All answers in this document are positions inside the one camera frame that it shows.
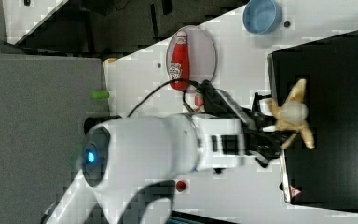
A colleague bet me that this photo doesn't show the black toaster oven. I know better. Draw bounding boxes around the black toaster oven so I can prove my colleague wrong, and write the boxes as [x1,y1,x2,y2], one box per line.
[268,30,358,213]

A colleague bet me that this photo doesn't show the small green object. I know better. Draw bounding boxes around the small green object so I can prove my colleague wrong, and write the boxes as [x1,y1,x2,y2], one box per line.
[91,91,110,100]

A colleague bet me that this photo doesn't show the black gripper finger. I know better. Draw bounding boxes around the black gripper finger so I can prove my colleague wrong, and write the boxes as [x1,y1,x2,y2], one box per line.
[251,92,272,116]
[257,131,293,159]

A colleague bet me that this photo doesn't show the red ketchup bottle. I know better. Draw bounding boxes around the red ketchup bottle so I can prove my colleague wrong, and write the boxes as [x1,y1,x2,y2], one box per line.
[168,31,189,91]

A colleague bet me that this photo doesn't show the peeled toy banana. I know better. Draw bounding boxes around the peeled toy banana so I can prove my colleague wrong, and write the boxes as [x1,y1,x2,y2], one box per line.
[263,79,315,149]

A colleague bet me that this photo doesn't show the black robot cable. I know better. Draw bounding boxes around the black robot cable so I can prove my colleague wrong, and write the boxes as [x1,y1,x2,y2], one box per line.
[126,78,213,119]

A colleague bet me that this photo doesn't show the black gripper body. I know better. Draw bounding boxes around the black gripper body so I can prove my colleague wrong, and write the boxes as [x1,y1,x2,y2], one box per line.
[244,109,276,168]

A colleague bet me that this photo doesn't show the grey round plate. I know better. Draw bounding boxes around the grey round plate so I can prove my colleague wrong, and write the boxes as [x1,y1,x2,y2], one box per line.
[166,25,217,82]

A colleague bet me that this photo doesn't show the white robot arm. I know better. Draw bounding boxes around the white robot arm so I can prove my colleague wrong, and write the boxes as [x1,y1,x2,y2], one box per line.
[43,90,282,224]

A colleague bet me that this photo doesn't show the red toy strawberry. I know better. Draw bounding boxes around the red toy strawberry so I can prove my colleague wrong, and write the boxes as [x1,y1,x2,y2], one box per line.
[194,93,204,107]

